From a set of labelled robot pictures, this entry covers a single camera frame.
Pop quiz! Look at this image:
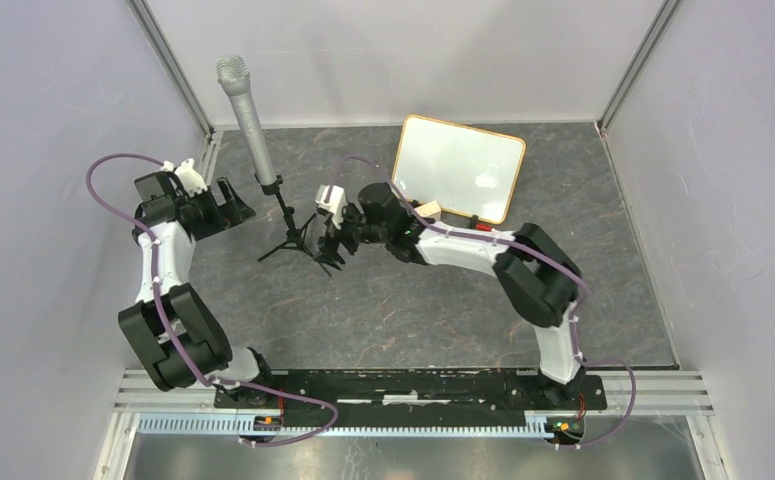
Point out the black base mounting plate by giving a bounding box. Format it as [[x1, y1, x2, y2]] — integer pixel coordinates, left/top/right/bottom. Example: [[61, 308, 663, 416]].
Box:
[[214, 368, 608, 429]]

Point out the aluminium frame rail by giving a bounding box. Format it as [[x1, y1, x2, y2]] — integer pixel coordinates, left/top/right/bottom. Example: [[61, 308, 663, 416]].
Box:
[[94, 367, 733, 479]]

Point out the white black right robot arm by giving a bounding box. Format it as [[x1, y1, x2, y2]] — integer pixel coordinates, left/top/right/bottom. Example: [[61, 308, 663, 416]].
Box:
[[315, 183, 586, 408]]

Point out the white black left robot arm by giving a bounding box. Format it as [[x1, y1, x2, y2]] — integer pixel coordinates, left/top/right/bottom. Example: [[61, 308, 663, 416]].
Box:
[[118, 171, 277, 408]]

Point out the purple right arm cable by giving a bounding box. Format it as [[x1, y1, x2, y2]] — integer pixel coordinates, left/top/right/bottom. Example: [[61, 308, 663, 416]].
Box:
[[340, 155, 638, 450]]

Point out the black tripod microphone stand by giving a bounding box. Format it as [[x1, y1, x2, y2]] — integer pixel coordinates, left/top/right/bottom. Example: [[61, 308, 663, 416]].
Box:
[[257, 175, 316, 262]]

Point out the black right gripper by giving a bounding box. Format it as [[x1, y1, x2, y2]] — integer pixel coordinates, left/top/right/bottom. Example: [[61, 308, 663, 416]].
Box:
[[314, 201, 390, 270]]

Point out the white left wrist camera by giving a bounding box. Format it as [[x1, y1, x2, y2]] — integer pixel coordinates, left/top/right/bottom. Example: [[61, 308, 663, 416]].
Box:
[[160, 158, 208, 197]]

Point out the yellow framed whiteboard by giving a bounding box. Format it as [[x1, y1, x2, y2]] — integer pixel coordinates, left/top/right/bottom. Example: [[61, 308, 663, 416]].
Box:
[[391, 115, 527, 225]]

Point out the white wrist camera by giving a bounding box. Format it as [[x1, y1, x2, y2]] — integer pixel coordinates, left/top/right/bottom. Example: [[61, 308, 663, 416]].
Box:
[[160, 158, 208, 197], [315, 185, 347, 230]]

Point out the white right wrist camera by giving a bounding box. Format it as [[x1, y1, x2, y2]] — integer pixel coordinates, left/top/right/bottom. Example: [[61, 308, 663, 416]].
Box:
[[315, 185, 347, 230]]

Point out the silver microphone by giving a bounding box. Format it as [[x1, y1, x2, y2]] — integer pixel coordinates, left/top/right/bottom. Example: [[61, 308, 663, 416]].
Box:
[[216, 55, 279, 195]]

